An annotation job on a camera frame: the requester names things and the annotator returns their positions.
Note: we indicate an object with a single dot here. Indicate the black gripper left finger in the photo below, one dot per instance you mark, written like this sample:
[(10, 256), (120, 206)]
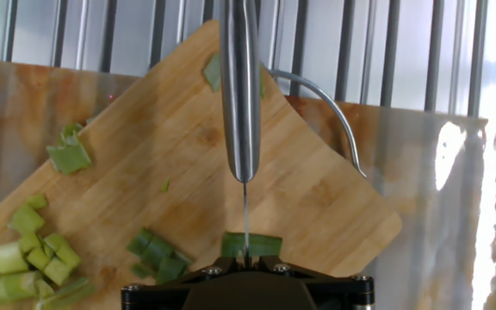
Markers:
[(157, 295)]

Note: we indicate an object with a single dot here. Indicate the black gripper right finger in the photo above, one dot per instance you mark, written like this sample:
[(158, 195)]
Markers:
[(342, 293)]

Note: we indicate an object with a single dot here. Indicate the steel cleaver knife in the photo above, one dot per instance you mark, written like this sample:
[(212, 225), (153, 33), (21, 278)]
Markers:
[(239, 86)]

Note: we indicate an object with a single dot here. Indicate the long green scallion leaf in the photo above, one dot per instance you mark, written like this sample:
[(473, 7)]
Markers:
[(157, 254)]

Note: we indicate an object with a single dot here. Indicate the wooden cutting board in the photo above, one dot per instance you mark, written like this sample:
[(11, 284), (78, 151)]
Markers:
[(144, 150)]

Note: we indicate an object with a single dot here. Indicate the marble pattern plastic mat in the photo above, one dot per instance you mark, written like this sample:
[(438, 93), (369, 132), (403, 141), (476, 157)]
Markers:
[(424, 172)]

